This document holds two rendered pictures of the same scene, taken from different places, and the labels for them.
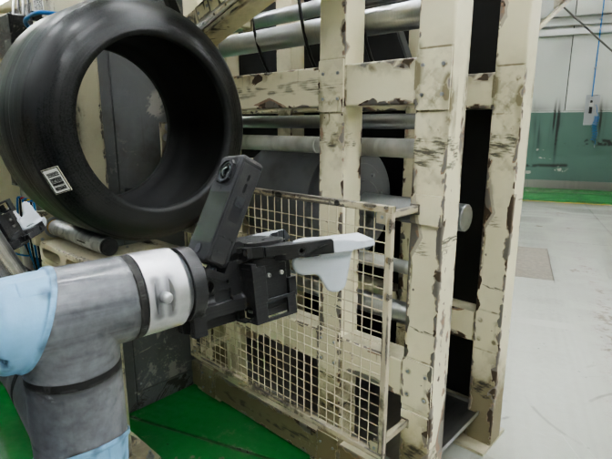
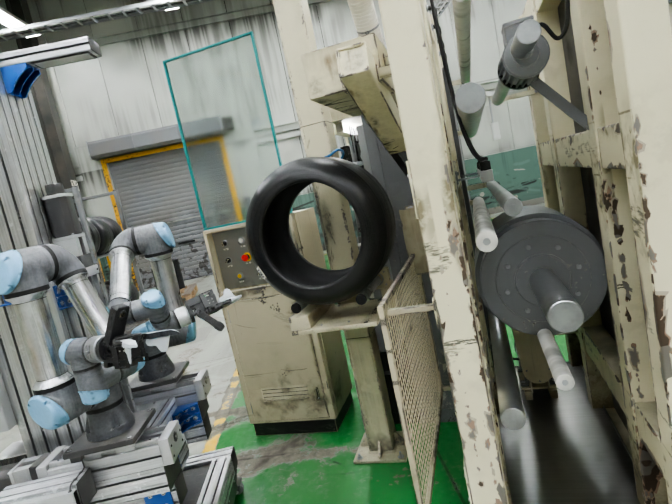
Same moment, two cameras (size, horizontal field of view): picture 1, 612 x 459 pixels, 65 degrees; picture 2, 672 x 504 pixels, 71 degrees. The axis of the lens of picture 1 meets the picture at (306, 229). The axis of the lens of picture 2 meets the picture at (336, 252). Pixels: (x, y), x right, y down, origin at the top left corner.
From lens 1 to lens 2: 143 cm
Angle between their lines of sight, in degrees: 64
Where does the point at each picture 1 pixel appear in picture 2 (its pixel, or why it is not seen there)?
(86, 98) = (333, 207)
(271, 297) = (121, 359)
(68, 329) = (68, 356)
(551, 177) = not seen: outside the picture
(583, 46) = not seen: outside the picture
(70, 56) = (255, 210)
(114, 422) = (85, 385)
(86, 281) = (74, 343)
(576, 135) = not seen: outside the picture
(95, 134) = (341, 228)
